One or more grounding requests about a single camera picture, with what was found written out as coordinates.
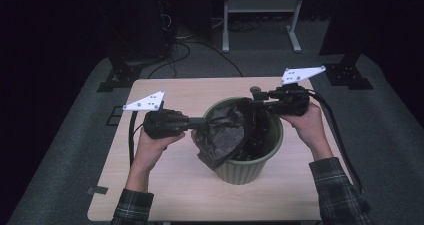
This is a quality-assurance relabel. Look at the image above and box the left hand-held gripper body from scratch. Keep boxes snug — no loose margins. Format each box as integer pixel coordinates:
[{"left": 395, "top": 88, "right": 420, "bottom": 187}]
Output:
[{"left": 122, "top": 90, "right": 191, "bottom": 140}]

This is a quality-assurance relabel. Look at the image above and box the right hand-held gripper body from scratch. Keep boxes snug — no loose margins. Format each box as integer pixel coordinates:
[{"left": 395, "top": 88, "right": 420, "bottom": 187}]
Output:
[{"left": 268, "top": 65, "right": 327, "bottom": 117}]

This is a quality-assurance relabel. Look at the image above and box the black plastic trash bag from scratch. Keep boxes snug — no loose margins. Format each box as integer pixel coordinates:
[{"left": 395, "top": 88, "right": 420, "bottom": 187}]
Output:
[{"left": 193, "top": 97, "right": 273, "bottom": 171}]

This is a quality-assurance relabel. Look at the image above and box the green ribbed waste bin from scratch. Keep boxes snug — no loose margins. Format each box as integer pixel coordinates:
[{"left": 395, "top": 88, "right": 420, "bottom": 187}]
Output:
[{"left": 202, "top": 96, "right": 284, "bottom": 186}]

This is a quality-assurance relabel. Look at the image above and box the person's left hand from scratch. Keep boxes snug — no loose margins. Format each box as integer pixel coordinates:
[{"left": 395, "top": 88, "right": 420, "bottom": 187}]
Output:
[{"left": 133, "top": 131, "right": 186, "bottom": 173}]

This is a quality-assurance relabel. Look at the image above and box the person's right hand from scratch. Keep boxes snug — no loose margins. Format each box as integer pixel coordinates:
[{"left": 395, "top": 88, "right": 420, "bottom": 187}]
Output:
[{"left": 279, "top": 102, "right": 334, "bottom": 161}]

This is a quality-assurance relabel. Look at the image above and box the black stand base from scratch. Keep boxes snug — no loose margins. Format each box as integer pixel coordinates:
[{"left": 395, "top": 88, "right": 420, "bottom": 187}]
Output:
[
  {"left": 96, "top": 56, "right": 143, "bottom": 93},
  {"left": 321, "top": 53, "right": 374, "bottom": 91}
]

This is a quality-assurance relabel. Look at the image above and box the white metal stand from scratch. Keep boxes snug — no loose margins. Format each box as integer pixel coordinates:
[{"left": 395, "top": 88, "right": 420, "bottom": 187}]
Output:
[{"left": 222, "top": 0, "right": 307, "bottom": 54}]

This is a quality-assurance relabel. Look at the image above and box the grey tape strip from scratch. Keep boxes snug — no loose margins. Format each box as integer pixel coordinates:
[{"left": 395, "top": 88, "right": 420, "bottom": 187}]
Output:
[{"left": 86, "top": 186, "right": 110, "bottom": 196}]

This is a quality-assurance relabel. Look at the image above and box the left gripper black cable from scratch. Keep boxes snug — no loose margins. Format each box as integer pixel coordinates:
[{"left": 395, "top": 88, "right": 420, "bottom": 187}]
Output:
[{"left": 128, "top": 110, "right": 147, "bottom": 168}]

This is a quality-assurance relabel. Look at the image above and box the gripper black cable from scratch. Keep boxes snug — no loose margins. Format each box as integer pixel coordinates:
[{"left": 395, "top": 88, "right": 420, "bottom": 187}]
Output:
[
  {"left": 128, "top": 110, "right": 147, "bottom": 168},
  {"left": 308, "top": 89, "right": 367, "bottom": 195}
]

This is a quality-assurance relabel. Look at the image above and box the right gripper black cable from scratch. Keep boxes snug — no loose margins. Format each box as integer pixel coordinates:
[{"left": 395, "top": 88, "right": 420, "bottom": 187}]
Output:
[{"left": 308, "top": 89, "right": 367, "bottom": 195}]

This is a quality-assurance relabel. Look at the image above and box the black floor cable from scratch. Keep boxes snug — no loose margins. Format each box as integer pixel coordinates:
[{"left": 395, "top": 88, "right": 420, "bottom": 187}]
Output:
[{"left": 146, "top": 41, "right": 244, "bottom": 80}]

